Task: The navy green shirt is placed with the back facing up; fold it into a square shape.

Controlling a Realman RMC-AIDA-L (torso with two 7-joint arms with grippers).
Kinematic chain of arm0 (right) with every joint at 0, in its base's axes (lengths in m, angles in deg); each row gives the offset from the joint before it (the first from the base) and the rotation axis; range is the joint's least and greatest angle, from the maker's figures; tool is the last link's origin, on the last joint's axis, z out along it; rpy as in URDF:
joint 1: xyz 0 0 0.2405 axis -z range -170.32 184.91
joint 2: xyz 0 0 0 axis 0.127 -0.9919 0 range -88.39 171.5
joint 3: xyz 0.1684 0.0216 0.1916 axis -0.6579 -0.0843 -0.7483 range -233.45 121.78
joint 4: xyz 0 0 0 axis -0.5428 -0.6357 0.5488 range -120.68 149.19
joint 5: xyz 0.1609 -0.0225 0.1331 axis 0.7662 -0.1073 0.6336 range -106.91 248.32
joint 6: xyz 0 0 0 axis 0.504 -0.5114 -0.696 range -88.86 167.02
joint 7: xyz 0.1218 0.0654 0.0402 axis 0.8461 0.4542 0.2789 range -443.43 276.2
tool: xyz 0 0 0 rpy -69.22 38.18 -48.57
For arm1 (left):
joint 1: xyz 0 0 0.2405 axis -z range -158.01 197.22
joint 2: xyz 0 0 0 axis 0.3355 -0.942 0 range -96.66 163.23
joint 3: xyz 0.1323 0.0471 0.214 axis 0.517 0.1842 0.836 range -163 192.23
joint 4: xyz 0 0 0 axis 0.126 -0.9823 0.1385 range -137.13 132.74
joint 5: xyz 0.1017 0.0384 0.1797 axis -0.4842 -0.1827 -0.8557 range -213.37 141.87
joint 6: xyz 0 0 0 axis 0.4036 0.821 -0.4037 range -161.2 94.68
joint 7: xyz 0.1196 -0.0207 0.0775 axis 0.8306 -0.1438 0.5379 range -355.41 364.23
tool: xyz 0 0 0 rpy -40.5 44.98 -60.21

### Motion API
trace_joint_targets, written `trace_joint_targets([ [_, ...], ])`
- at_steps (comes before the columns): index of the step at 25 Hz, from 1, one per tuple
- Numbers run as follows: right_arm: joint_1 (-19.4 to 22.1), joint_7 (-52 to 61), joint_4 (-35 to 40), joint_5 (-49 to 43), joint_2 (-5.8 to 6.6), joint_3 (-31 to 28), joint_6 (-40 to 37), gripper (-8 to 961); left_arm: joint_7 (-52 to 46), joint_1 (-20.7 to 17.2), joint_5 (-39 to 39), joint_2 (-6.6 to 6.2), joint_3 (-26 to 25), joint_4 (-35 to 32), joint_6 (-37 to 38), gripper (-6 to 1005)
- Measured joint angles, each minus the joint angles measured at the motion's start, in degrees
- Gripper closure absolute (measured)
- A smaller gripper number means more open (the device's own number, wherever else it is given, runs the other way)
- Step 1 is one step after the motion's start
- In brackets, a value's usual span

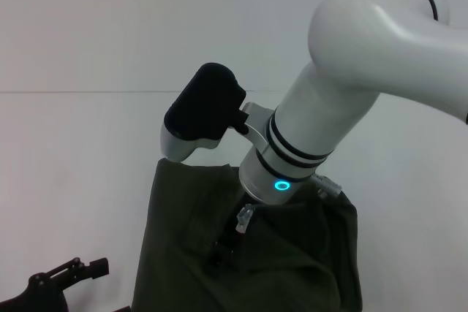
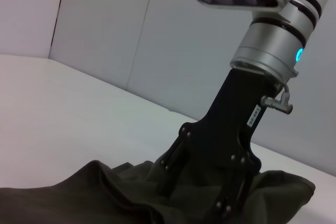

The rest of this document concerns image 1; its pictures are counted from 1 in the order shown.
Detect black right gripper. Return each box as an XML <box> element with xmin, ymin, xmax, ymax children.
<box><xmin>208</xmin><ymin>198</ymin><xmax>257</xmax><ymax>267</ymax></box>

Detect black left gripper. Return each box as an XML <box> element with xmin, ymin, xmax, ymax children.
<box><xmin>0</xmin><ymin>256</ymin><xmax>132</xmax><ymax>312</ymax></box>

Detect dark green shirt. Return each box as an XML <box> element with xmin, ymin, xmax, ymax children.
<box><xmin>130</xmin><ymin>158</ymin><xmax>363</xmax><ymax>312</ymax></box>

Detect small translucent right gripper plug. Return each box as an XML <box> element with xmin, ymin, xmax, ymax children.
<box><xmin>235</xmin><ymin>203</ymin><xmax>256</xmax><ymax>233</ymax></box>

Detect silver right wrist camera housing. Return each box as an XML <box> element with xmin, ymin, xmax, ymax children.
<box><xmin>160</xmin><ymin>62</ymin><xmax>249</xmax><ymax>163</ymax></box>

